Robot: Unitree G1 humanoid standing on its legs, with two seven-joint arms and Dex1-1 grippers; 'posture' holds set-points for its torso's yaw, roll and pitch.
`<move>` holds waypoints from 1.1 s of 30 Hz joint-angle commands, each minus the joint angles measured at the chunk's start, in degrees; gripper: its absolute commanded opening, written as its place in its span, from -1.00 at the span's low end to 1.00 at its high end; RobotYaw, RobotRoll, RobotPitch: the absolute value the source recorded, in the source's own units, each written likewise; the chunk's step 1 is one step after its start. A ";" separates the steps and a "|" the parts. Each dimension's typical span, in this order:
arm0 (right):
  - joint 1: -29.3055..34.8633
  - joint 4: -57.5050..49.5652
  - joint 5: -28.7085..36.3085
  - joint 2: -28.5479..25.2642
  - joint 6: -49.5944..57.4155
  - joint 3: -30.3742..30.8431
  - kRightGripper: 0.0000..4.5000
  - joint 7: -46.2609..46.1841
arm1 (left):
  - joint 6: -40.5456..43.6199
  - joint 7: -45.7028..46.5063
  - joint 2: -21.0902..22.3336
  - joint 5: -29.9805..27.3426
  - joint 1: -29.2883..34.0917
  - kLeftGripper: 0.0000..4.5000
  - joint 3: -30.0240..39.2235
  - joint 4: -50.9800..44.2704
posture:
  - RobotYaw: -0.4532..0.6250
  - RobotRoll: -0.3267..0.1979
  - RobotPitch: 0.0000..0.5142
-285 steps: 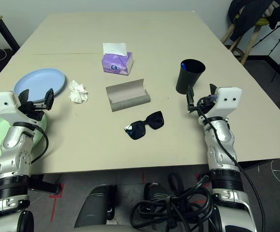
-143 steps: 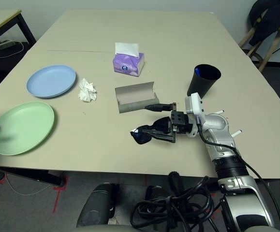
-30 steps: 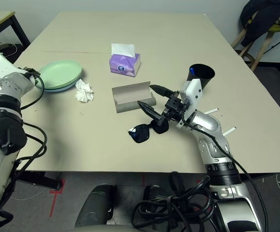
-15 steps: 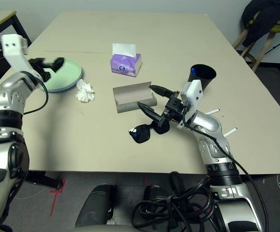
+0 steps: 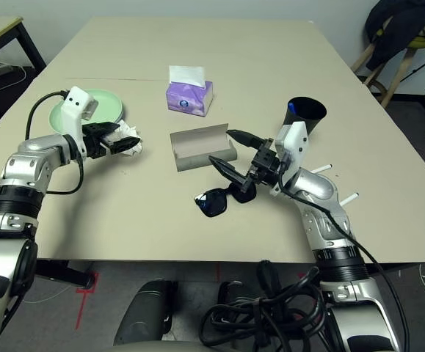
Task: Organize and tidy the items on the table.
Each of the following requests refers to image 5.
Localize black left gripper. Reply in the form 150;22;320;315
81;122;142;159

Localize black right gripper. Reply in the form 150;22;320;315
208;128;285;194

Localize green plastic plate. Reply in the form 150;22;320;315
48;89;124;133

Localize grey glasses case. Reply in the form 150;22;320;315
170;123;239;173

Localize black sunglasses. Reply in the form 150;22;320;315
194;181;258;218

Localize purple tissue pack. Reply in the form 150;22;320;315
165;80;214;118

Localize black plastic cup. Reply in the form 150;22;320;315
282;96;327;139

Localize white tissue sheet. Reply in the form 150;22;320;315
168;65;205;89

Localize grey robot right leg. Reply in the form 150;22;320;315
217;280;268;312

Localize grey robot leg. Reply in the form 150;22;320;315
115;279;178;345
217;280;268;312

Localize red floor tape mark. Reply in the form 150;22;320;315
75;271;100;329

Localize grey robot left leg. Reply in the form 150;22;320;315
115;279;178;345

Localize black jacket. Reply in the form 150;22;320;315
364;0;425;73

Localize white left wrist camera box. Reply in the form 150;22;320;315
60;86;99;157

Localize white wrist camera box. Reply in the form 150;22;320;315
60;86;99;157
274;122;308;184

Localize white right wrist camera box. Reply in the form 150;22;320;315
274;122;308;184

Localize black left camera cable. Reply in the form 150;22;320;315
26;90;85;196

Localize white floor cable loop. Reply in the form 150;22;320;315
0;64;28;92

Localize black cable bundle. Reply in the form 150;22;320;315
199;258;330;348

